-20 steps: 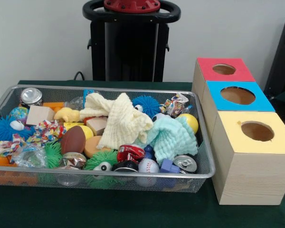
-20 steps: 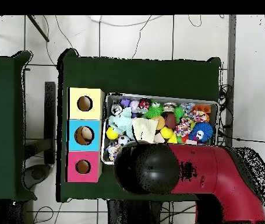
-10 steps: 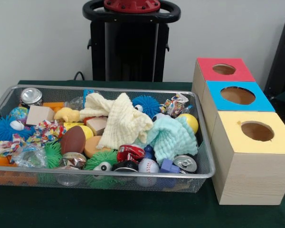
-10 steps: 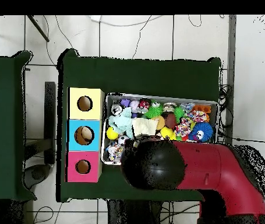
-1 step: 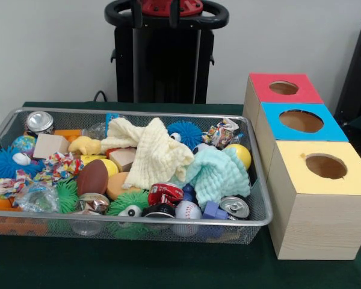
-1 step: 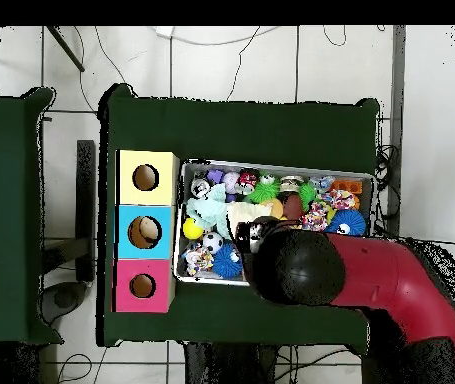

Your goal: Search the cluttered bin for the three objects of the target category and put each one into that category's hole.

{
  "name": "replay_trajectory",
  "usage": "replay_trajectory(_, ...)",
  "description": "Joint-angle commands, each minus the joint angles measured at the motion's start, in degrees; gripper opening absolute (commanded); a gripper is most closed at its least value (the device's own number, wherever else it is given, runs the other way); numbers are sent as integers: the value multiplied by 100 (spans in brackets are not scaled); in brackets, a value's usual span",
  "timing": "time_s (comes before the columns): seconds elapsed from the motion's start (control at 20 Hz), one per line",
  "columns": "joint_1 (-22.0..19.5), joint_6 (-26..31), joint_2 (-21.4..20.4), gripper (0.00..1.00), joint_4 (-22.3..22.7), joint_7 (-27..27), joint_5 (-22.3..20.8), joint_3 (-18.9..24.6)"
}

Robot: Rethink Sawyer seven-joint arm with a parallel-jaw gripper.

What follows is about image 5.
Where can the cream yellow cloth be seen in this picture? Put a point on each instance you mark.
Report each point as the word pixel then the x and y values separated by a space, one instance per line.
pixel 156 150

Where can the shallow clear mesh bin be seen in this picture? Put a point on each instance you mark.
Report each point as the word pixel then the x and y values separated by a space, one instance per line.
pixel 258 192

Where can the wooden three-hole box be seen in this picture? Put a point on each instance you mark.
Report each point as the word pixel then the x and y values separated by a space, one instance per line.
pixel 319 222

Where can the blue spiky ball with eyes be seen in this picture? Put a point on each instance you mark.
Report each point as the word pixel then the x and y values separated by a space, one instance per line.
pixel 3 164
pixel 188 131

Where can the mint green cloth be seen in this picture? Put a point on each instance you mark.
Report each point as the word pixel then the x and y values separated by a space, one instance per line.
pixel 219 177

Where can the yellow ball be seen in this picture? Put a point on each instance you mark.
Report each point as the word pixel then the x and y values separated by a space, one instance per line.
pixel 240 155

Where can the small baseball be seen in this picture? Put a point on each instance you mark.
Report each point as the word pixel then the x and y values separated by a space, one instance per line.
pixel 188 209

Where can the green spiky ball with eye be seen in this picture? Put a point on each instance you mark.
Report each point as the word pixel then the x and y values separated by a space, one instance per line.
pixel 129 198

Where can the orange foam disc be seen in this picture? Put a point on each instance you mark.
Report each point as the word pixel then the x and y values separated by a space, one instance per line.
pixel 117 185

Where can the brown toy football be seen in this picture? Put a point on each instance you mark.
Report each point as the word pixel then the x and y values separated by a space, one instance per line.
pixel 91 177

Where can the dark green tablecloth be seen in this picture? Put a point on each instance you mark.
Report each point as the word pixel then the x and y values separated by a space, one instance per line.
pixel 138 265

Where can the silver drink can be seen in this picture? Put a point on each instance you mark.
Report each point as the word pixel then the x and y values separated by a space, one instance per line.
pixel 39 121

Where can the black upright panel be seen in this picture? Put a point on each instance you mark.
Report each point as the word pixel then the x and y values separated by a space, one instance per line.
pixel 358 75

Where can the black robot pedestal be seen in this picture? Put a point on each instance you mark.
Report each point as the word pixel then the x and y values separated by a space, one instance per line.
pixel 162 60

